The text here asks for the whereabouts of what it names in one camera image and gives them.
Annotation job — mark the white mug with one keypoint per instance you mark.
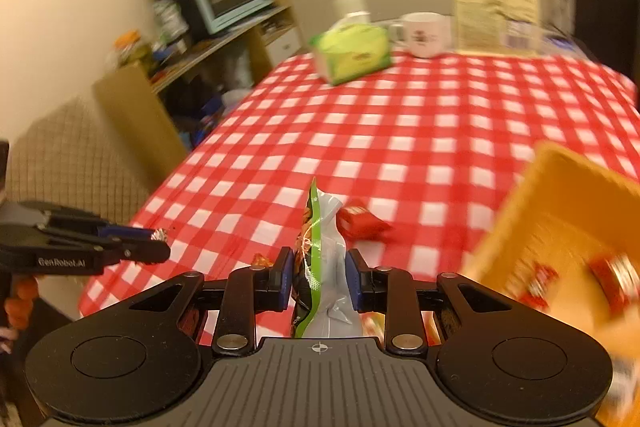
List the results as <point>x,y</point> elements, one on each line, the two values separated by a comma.
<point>425,34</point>

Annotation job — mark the red candy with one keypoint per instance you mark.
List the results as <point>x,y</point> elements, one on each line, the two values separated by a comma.
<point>194,322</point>

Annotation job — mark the red checked tablecloth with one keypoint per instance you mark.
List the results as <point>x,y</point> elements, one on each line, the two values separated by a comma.
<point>375,132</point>

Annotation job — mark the dark red white print packet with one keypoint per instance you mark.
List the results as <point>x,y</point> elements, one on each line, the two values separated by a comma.
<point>532,282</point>

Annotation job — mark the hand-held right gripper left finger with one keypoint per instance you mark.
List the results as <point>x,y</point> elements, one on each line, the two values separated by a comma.
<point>285,279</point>

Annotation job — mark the small clear candy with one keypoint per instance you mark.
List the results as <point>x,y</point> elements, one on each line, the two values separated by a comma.
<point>159,235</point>

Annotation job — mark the large red snack packet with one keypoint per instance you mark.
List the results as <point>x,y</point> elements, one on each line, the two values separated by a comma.
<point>615,282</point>

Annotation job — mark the green tissue box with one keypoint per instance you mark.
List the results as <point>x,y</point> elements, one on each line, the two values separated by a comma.
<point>350,52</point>

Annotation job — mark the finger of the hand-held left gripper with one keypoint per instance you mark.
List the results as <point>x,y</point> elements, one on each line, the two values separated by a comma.
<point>145,252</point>
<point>125,233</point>

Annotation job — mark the small red snack packet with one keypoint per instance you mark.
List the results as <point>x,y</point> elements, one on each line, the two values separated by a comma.
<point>261,261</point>
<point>362,222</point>

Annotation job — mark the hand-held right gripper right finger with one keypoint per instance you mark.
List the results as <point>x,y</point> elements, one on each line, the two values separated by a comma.
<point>353,282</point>

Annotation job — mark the blue white packet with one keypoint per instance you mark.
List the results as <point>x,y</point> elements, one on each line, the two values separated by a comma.
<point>565,43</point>

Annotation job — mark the yellow green candy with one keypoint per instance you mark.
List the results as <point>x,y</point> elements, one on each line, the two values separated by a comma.
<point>372,327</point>

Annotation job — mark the orange plastic tray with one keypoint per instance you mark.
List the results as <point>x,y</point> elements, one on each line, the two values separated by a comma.
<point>550,207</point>

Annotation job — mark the beige quilted chair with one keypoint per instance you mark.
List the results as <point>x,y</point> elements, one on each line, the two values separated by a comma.
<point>65,167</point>

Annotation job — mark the wooden shelf cabinet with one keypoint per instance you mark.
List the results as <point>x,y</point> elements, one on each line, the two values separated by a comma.
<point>135,107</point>

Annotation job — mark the silver green snack packet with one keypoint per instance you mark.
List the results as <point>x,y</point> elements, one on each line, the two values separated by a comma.
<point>325,257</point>

